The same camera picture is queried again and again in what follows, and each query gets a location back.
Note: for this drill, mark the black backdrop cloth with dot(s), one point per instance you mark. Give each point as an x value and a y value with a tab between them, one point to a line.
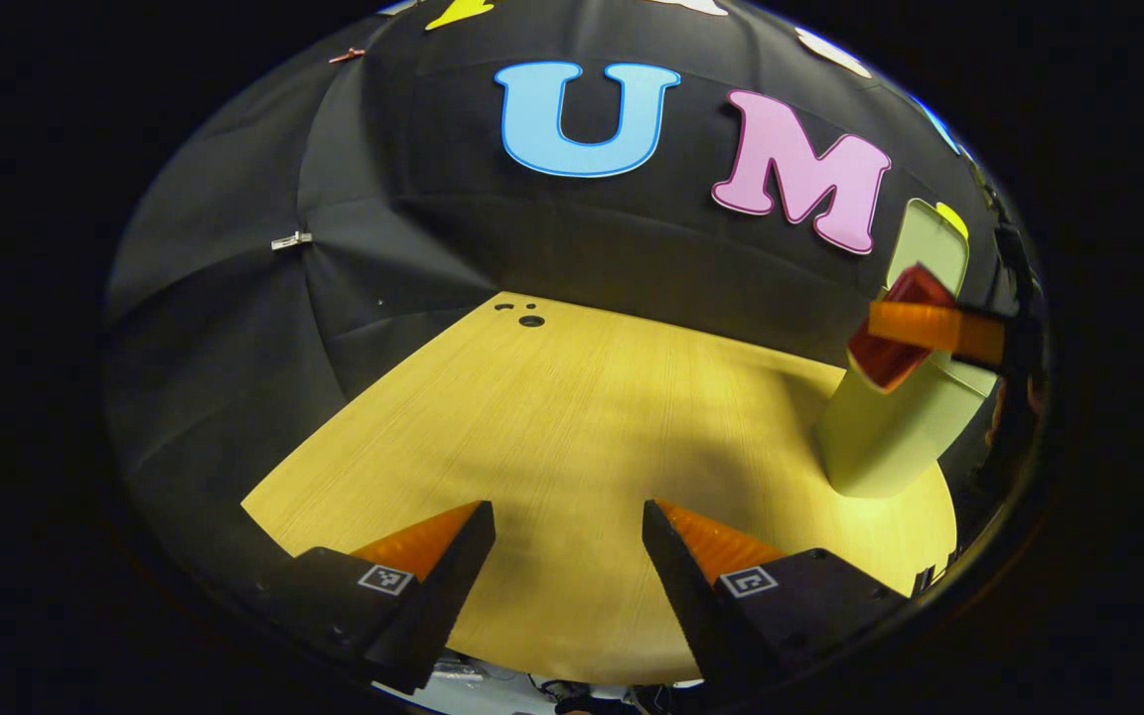
413	248

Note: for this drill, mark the red cloth clip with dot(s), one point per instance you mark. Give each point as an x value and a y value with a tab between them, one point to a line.
347	56

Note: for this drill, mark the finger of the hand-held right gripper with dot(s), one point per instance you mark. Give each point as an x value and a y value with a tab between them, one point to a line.
939	331

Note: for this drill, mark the silver cloth clip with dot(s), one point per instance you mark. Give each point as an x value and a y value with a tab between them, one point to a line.
291	240

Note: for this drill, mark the wooden desktop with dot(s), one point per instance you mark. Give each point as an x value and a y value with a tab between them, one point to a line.
582	427

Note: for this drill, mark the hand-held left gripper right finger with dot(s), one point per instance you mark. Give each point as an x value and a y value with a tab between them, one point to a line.
686	606

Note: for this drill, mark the orange pop can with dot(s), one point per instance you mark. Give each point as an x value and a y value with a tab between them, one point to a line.
890	357

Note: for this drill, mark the pale green desktop garbage bin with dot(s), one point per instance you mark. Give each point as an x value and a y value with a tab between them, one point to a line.
880	437

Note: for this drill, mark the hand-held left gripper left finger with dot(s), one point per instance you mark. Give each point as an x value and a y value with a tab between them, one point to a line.
443	596

